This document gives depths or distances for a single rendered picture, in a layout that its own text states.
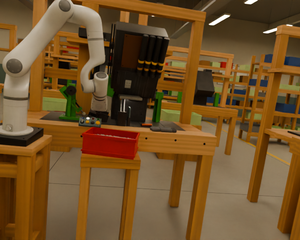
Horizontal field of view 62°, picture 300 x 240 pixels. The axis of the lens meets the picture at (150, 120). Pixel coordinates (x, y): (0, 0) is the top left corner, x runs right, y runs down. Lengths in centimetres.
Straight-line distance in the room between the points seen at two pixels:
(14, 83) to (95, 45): 48
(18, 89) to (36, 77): 92
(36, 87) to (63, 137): 74
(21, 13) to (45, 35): 1151
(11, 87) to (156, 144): 99
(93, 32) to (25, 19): 1142
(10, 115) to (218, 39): 1197
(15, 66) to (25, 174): 55
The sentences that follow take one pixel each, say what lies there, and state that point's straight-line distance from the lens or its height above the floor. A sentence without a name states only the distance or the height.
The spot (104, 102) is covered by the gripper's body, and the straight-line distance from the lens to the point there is 160.
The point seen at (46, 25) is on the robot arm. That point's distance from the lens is 148.
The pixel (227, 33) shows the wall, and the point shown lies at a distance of 1316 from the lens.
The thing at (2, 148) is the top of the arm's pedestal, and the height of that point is 84.
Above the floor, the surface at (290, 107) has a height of 98.
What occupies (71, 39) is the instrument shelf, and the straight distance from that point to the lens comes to 224.
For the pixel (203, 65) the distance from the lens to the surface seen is 936.
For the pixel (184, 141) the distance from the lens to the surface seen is 187.
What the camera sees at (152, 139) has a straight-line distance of 181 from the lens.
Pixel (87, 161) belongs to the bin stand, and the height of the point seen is 78.
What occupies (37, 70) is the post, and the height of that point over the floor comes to 123.
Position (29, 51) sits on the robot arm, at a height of 134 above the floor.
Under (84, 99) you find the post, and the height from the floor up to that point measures 103.
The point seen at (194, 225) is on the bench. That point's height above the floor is 17.
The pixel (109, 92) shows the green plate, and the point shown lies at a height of 114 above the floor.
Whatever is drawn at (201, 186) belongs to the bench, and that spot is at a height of 50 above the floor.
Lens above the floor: 126
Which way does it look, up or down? 9 degrees down
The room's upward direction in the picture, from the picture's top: 7 degrees clockwise
